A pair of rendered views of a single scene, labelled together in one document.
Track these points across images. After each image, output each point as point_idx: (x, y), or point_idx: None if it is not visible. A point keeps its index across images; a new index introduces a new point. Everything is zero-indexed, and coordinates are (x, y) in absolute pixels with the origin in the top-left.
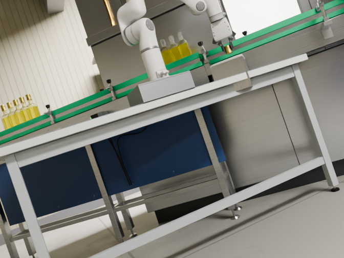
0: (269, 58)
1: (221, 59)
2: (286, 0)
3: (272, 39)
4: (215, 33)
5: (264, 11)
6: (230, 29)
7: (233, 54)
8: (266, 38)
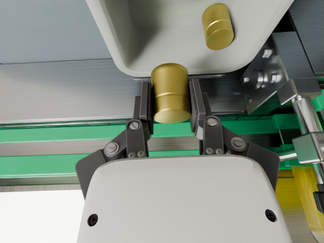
0: (65, 78)
1: None
2: (4, 240)
3: (34, 131)
4: (255, 240)
5: (62, 234)
6: (86, 214)
7: (165, 128)
8: (47, 140)
